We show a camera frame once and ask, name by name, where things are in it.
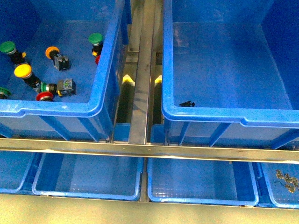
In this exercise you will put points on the yellow mushroom push button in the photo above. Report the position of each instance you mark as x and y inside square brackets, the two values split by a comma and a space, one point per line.
[24, 71]

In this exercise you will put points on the small black clip part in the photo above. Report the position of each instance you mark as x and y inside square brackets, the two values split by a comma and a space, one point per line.
[187, 104]

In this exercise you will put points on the lower blue tray middle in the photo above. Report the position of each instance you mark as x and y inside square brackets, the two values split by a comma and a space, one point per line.
[202, 182]

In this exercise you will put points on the green flat push button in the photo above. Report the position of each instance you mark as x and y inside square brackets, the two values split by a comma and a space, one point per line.
[65, 87]

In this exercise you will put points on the blue left plastic bin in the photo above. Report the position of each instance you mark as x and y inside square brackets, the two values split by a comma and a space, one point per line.
[35, 25]

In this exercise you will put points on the blue plastic bin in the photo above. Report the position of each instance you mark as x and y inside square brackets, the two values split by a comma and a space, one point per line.
[238, 61]
[35, 25]

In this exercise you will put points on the green mushroom button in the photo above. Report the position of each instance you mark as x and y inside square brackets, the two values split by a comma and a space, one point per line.
[96, 39]
[17, 58]

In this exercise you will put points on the blue middle plastic bin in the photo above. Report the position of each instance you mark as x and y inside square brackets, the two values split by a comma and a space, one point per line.
[238, 61]

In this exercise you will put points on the orange push button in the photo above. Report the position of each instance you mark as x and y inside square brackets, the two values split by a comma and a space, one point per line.
[60, 62]

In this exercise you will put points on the red push button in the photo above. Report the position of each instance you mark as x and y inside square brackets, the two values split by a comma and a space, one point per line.
[45, 96]

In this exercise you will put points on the lower blue tray left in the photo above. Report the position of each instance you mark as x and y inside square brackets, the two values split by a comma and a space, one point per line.
[89, 176]

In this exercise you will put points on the lower blue tray far-left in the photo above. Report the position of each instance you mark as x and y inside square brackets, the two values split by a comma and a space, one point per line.
[18, 171]

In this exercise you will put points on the green button at edge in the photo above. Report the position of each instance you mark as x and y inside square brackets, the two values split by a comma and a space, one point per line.
[4, 93]

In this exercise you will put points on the lower blue tray right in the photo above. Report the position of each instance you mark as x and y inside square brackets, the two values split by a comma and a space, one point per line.
[271, 193]

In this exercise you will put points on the green mushroom button left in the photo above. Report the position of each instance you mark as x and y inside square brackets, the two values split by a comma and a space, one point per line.
[17, 58]

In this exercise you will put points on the pile of small metal parts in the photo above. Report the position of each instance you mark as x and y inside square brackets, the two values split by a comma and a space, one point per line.
[290, 183]

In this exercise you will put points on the metal rack frame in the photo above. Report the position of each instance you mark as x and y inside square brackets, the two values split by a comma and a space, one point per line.
[284, 155]

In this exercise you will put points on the red button behind wall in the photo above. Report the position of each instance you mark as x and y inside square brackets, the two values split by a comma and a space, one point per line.
[97, 59]

